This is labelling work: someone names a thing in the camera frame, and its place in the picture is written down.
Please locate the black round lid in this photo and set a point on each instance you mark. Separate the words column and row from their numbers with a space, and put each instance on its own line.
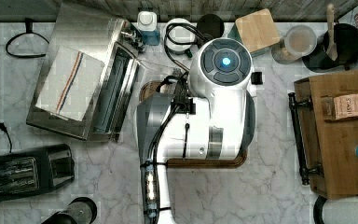
column 212, row 25

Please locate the black utensil pot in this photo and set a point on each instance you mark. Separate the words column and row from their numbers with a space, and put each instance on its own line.
column 346, row 39

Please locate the wooden spoon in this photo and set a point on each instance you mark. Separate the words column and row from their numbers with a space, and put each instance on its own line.
column 332, row 46

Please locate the stash tea box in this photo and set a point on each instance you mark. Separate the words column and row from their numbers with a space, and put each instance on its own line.
column 346, row 106

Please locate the white round container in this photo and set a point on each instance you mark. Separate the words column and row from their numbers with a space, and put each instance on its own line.
column 180, row 35

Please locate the teal box with wooden lid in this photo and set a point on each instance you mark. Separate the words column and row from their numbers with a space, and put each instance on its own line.
column 256, row 31

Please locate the glass jar with lid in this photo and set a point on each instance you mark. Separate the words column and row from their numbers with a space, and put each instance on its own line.
column 298, row 42

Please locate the black pepper grinder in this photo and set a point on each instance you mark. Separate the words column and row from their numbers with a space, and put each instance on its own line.
column 81, row 210

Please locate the black two-slot toaster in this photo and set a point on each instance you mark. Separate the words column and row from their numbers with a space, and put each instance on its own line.
column 35, row 171

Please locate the striped white dish towel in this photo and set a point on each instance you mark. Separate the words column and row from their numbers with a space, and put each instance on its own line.
column 70, row 84

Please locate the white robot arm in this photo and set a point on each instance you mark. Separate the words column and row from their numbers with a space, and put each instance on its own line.
column 208, row 122

